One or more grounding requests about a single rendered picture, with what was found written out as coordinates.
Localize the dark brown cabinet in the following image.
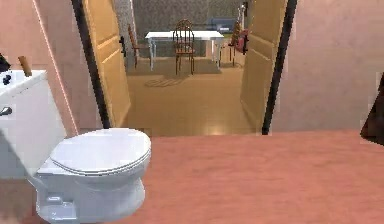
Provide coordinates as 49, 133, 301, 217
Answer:
359, 71, 384, 147

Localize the yellow wooden room door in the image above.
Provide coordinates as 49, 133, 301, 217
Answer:
82, 0, 132, 128

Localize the blue grey sofa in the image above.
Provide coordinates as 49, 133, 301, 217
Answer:
207, 17, 238, 34

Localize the brown wooden chair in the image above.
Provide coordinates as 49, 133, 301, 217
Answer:
127, 23, 152, 69
172, 18, 196, 76
219, 20, 250, 68

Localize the white toilet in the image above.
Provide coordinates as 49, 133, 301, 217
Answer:
0, 69, 153, 224

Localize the black door handle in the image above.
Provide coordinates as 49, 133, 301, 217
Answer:
119, 35, 127, 58

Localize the white dining table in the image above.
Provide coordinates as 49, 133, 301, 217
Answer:
144, 30, 225, 72

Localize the brown cardboard roll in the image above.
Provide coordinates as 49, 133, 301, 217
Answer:
17, 55, 33, 78

